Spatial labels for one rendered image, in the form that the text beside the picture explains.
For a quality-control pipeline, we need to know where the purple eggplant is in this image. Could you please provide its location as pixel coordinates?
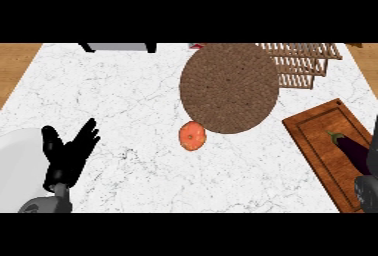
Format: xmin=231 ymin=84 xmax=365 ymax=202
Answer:
xmin=325 ymin=130 xmax=375 ymax=177

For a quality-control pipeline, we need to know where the wooden tiered shelf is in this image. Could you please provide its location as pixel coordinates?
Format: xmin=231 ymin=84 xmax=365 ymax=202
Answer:
xmin=254 ymin=43 xmax=346 ymax=91

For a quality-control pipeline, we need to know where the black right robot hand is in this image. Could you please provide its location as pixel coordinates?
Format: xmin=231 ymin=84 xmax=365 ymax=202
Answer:
xmin=368 ymin=114 xmax=378 ymax=177

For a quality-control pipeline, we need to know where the brown wooden cutting board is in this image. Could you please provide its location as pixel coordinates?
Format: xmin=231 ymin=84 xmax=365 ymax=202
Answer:
xmin=281 ymin=97 xmax=377 ymax=214

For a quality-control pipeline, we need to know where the round brown woven placemat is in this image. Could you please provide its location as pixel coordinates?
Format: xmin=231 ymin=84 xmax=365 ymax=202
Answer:
xmin=179 ymin=43 xmax=282 ymax=135

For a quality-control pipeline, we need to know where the orange sweet potato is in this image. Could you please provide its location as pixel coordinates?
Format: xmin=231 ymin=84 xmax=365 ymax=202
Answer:
xmin=178 ymin=120 xmax=209 ymax=152

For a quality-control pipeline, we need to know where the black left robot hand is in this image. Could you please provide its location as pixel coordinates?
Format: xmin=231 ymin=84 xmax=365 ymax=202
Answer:
xmin=40 ymin=117 xmax=104 ymax=194

